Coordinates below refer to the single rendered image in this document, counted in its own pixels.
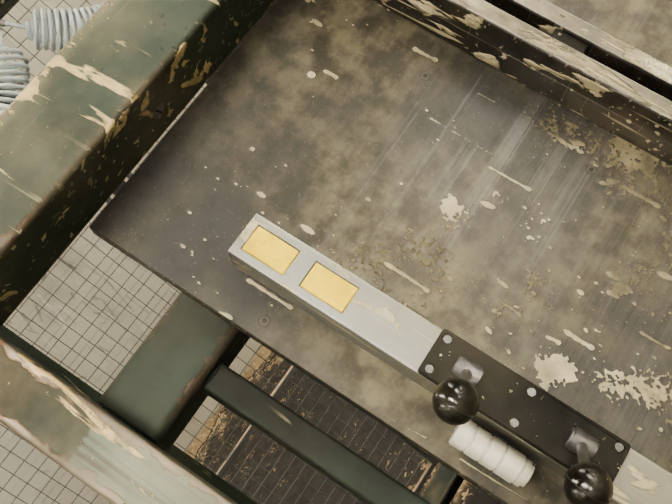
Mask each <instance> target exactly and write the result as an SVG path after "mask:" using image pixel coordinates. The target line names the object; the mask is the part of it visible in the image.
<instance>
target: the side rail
mask: <svg viewBox="0 0 672 504"><path fill-rule="evenodd" d="M0 422H1V423H2V424H4V425H5V426H6V427H8V428H9V429H10V430H12V431H13V432H14V433H16V434H17V435H19V436H20V437H21V438H23V439H24V440H25V441H27V442H28V443H29V444H31V445H32V446H34V447H35V448H36V449H38V450H39V451H40V452H42V453H43V454H44V455H46V456H47V457H48V458H50V459H51V460H53V461H54V462H55V463H57V464H58V465H59V466H61V467H62V468H63V469H65V470H66V471H68V472H69V473H70V474H72V475H73V476H74V477H76V478H77V479H78V480H80V481H81V482H83V483H84V484H85V485H87V486H88V487H89V488H91V489H92V490H93V491H95V492H96V493H98V494H99V495H100V496H102V497H103V498H104V499H106V500H107V501H108V502H110V503H111V504H238V503H237V502H236V501H234V500H233V499H231V498H230V497H228V496H227V495H226V494H224V493H223V492H221V491H220V490H219V489H217V488H216V487H214V486H213V485H212V484H210V483H209V482H207V481H206V480H205V479H203V478H202V477H200V476H199V475H197V474H196V473H195V472H193V471H192V470H190V469H189V468H188V467H186V466H185V465H183V464H182V463H181V462H179V461H178V460H176V459H175V458H173V457H172V456H171V455H169V454H168V453H166V452H165V451H164V450H162V449H161V448H159V447H158V446H157V445H155V444H154V443H152V442H151V441H150V440H148V439H147V438H145V437H144V436H142V435H141V434H140V433H138V432H137V431H135V430H134V429H133V428H131V427H130V426H128V425H127V424H126V423H124V422H123V421H121V420H120V419H118V418H117V417H116V416H114V415H113V414H111V413H110V412H109V411H107V410H106V409H104V408H103V407H102V406H100V405H99V404H97V403H96V402H95V401H93V400H92V399H90V398H89V397H87V396H86V395H85V394H83V393H82V392H80V391H79V390H78V389H76V388H75V387H73V386H72V385H71V384H69V383H68V382H66V381H65V380H63V379H62V378H61V377H59V376H58V375H56V374H55V373H54V372H52V371H51V370H49V369H48V368H47V367H45V366H44V365H42V364H41V363H40V362H38V361H37V360H35V359H34V358H32V357H31V356H30V355H28V354H27V353H25V352H24V351H23V350H21V349H20V348H18V347H17V346H15V345H14V344H12V343H10V342H9V341H7V340H6V339H4V338H3V337H1V336H0Z"/></svg>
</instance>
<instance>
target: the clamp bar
mask: <svg viewBox="0 0 672 504"><path fill-rule="evenodd" d="M373 1H375V2H377V3H378V4H380V5H382V6H384V7H386V8H387V9H389V10H391V11H393V12H395V13H396V14H398V15H400V16H402V17H404V18H405V19H407V20H409V21H411V22H413V23H415V24H416V25H418V26H420V27H422V28H424V29H425V30H427V31H429V32H431V33H433V34H434V35H436V36H438V37H440V38H442V39H443V40H445V41H447V42H449V43H451V44H452V45H454V46H456V47H458V48H460V49H461V50H463V51H465V52H467V53H469V54H470V55H472V56H474V57H476V58H478V59H480V60H481V61H483V62H485V63H487V64H489V65H490V66H492V67H494V68H496V69H498V70H499V71H501V72H503V73H505V74H507V75H508V76H510V77H512V78H514V79H516V80H517V81H519V82H521V83H523V84H525V85H526V86H528V87H530V88H532V89H534V90H535V91H537V92H539V93H541V94H543V95H545V96H546V97H548V98H550V99H552V100H554V101H555V102H557V103H559V104H561V105H563V106H564V107H566V108H568V109H570V110H572V111H573V112H575V113H577V114H579V115H581V116H582V117H584V118H586V119H588V120H590V121H591V122H593V123H595V124H597V125H599V126H601V127H602V128H604V129H606V130H608V131H610V132H611V133H613V134H615V135H617V136H619V137H620V138H622V139H624V140H626V141H628V142H629V143H631V144H633V145H635V146H637V147H638V148H640V149H642V150H644V151H646V152H647V153H649V154H651V155H653V156H655V157H656V158H658V159H660V160H662V161H664V162H666V163H667V164H669V165H671V166H672V67H670V66H669V65H667V64H665V63H663V62H661V61H659V60H657V59H655V58H653V57H652V56H650V55H648V54H646V53H644V52H642V51H640V50H638V49H636V48H635V47H633V46H631V45H629V44H627V43H625V42H623V41H621V40H619V39H618V38H616V37H614V36H612V35H610V34H608V33H606V32H604V31H602V30H601V29H599V28H597V27H595V26H593V25H591V24H589V23H587V22H585V21H584V20H582V19H580V18H578V17H576V16H574V15H572V14H570V13H569V12H567V11H565V10H563V9H561V8H559V7H557V6H555V5H553V4H552V3H550V2H548V1H546V0H373Z"/></svg>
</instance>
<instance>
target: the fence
mask: <svg viewBox="0 0 672 504"><path fill-rule="evenodd" d="M259 226H260V227H261V228H263V229H265V230H266V231H268V232H269V233H271V234H273V235H274V236H276V237H277V238H279V239H280V240H282V241H284V242H285V243H287V244H288V245H290V246H292V247H293V248H295V249H296V250H298V251H299V254H298V255H297V257H296V258H295V259H294V261H293V262H292V264H291V265H290V266H289V268H288V269H287V270H286V272H285V273H284V275H281V274H279V273H278V272H276V271H275V270H273V269H272V268H270V267H268V266H267V265H265V264H264V263H262V262H261V261H259V260H258V259H256V258H254V257H253V256H251V255H250V254H248V253H247V252H245V251H243V250H242V248H243V246H244V245H245V244H246V242H247V241H248V240H249V238H250V237H251V236H252V234H253V233H254V232H255V230H256V229H257V228H258V227H259ZM228 253H229V256H230V260H231V263H232V265H234V266H236V267H237V268H239V269H240V270H242V271H243V272H245V273H246V274H248V275H249V276H251V277H253V278H254V279H256V280H257V281H259V282H260V283H262V284H263V285H265V286H266V287H268V288H270V289H271V290H273V291H274V292H276V293H277V294H279V295H280V296H282V297H284V298H285V299H287V300H288V301H290V302H291V303H293V304H294V305H296V306H297V307H299V308H301V309H302V310H304V311H305V312H307V313H308V314H310V315H311V316H313V317H314V318H316V319H318V320H319V321H321V322H322V323H324V324H325V325H327V326H328V327H330V328H331V329H333V330H335V331H336V332H338V333H339V334H341V335H342V336H344V337H345V338H347V339H349V340H350V341H352V342H353V343H355V344H356V345H358V346H359V347H361V348H362V349H364V350H366V351H367V352H369V353H370V354H372V355H373V356H375V357H376V358H378V359H379V360H381V361H383V362H384V363H386V364H387V365H389V366H390V367H392V368H393V369H395V370H397V371H398V372H400V373H401V374H403V375H404V376H406V377H407V378H409V379H410V380H412V381H414V382H415V383H417V384H418V385H420V386H421V387H423V388H424V389H426V390H427V391H429V392H431V393H432V394H433V392H434V390H435V388H436V387H437V386H438V385H436V384H434V383H433V382H431V381H430V380H428V379H427V378H425V377H424V376H422V375H420V374H419V373H418V368H419V367H420V365H421V363H422V362H423V360H424V359H425V357H426V355H427V354H428V352H429V351H430V349H431V347H432V346H433V344H434V343H435V341H436V339H437V338H438V336H439V335H440V333H441V331H442V329H440V328H439V327H437V326H436V325H434V324H432V323H431V322H429V321H428V320H426V319H424V318H423V317H421V316H420V315H418V314H416V313H415V312H413V311H412V310H410V309H408V308H407V307H405V306H404V305H402V304H401V303H399V302H397V301H396V300H394V299H393V298H391V297H389V296H388V295H386V294H385V293H383V292H381V291H380V290H378V289H377V288H375V287H373V286H372V285H370V284H369V283H367V282H365V281H364V280H362V279H361V278H359V277H358V276H356V275H354V274H353V273H351V272H350V271H348V270H346V269H345V268H343V267H342V266H340V265H338V264H337V263H335V262H334V261H332V260H330V259H329V258H327V257H326V256H324V255H322V254H321V253H319V252H318V251H316V250H315V249H313V248H311V247H310V246H308V245H307V244H305V243H303V242H302V241H300V240H299V239H297V238H295V237H294V236H292V235H291V234H289V233H287V232H286V231H284V230H283V229H281V228H279V227H278V226H276V225H275V224H273V223H272V222H270V221H268V220H267V219H265V218H264V217H262V216H260V215H259V214H257V213H256V214H255V216H254V217H253V218H252V220H251V221H250V222H249V223H248V225H247V226H246V227H245V229H244V230H243V231H242V233H241V234H240V235H239V237H238V238H237V239H236V241H235V242H234V243H233V245H232V246H231V247H230V249H229V250H228ZM315 263H319V264H320V265H322V266H323V267H325V268H326V269H328V270H330V271H331V272H333V273H334V274H336V275H338V276H339V277H341V278H342V279H344V280H345V281H347V282H349V283H350V284H352V285H353V286H355V287H357V288H358V291H357V293H356V294H355V296H354V297H353V299H352V300H351V302H350V303H349V304H348V306H347V307H346V309H345V310H344V312H343V313H340V312H339V311H337V310H336V309H334V308H333V307H331V306H329V305H328V304H326V303H325V302H323V301H322V300H320V299H318V298H317V297H315V296H314V295H312V294H311V293H309V292H308V291H306V290H304V289H303V288H301V287H300V285H301V283H302V282H303V280H304V279H305V277H306V276H307V275H308V273H309V272H310V270H311V269H312V268H313V266H314V265H315ZM472 420H474V421H475V422H477V423H479V424H480V425H482V426H483V427H485V428H486V429H488V430H489V431H491V432H493V433H494V434H496V435H497V436H499V437H500V438H502V439H503V440H505V441H506V442H508V443H510V444H511V445H513V446H514V447H516V448H517V449H519V450H520V451H522V452H523V453H525V454H527V455H528V456H530V457H531V458H533V459H534V460H536V461H537V462H539V463H541V464H542V465H544V466H545V467H547V468H548V469H550V470H551V471H553V472H554V473H556V474H558V475H559V476H561V477H562V478H564V475H565V473H566V472H567V470H568V469H567V468H565V467H564V466H562V465H560V464H559V463H557V462H556V461H554V460H553V459H551V458H550V457H548V456H546V455H545V454H543V453H542V452H540V451H539V450H537V449H536V448H534V447H532V446H531V445H529V444H528V443H526V442H525V441H523V440H522V439H520V438H518V437H517V436H515V435H514V434H512V433H511V432H509V431H508V430H506V429H504V428H503V427H501V426H500V425H498V424H497V423H495V422H494V421H492V420H490V419H489V418H487V417H486V416H484V415H483V414H481V413H480V412H477V414H476V415H475V417H474V418H473V419H472ZM613 487H614V489H613V496H612V499H611V501H610V502H609V504H672V474H671V473H670V472H668V471H666V470H665V469H663V468H662V467H660V466H659V465H657V464H655V463H654V462H652V461H651V460H649V459H647V458H646V457H644V456H643V455H641V454H639V453H638V452H636V451H635V450H633V449H631V448H630V450H629V452H628V454H627V456H626V458H625V460H624V462H623V464H622V466H621V468H620V470H619V472H618V474H617V476H616V478H615V480H614V482H613Z"/></svg>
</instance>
